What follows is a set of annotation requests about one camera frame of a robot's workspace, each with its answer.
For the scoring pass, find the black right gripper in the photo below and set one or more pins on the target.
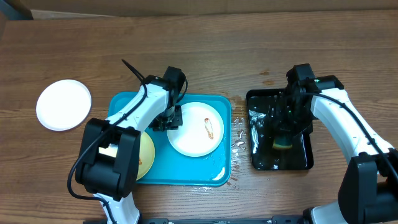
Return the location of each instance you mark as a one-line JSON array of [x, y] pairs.
[[285, 129]]

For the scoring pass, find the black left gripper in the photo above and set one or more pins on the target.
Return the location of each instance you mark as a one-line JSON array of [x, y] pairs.
[[177, 122]]

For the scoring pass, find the yellow green sponge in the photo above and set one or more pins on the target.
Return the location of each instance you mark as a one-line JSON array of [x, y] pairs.
[[282, 143]]

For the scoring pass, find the white plate with ketchup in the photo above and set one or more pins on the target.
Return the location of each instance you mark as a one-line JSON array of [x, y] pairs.
[[201, 132]]

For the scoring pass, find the yellow plate with ketchup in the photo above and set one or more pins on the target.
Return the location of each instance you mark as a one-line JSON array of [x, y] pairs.
[[146, 155]]

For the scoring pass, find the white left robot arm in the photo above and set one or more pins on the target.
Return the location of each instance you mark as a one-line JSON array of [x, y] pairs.
[[108, 161]]

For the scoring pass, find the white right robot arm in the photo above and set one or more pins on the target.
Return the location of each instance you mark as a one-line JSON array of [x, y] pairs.
[[368, 192]]

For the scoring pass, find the teal plastic tray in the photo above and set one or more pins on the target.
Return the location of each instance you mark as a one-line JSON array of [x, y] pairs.
[[173, 168]]

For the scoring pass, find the black water tray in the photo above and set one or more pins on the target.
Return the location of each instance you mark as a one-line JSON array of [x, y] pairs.
[[263, 156]]

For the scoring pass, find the cardboard back panel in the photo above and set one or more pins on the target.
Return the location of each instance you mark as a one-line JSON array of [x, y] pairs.
[[200, 7]]

